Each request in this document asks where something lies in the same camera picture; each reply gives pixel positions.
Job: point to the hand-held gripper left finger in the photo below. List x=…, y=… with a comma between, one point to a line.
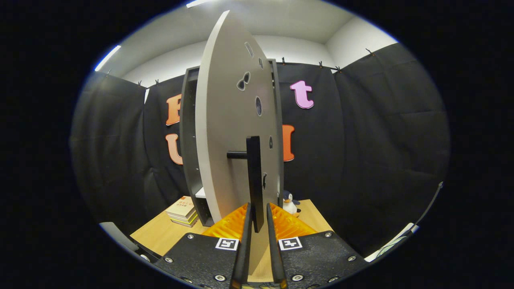
x=244, y=249

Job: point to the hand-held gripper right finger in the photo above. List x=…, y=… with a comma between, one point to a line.
x=274, y=249

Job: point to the beige shoe cabinet door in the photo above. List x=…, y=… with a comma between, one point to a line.
x=225, y=132

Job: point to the dark grey shoe cabinet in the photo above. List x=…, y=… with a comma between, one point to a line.
x=188, y=140

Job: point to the penguin plush toy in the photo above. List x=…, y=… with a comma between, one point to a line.
x=288, y=204

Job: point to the stack of books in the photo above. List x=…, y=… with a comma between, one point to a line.
x=182, y=208

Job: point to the black backdrop cloth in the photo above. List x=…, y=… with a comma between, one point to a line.
x=361, y=140

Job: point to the row of black cloth clips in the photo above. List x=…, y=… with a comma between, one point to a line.
x=283, y=61

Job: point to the wide ceiling light panel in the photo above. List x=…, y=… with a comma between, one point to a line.
x=196, y=3

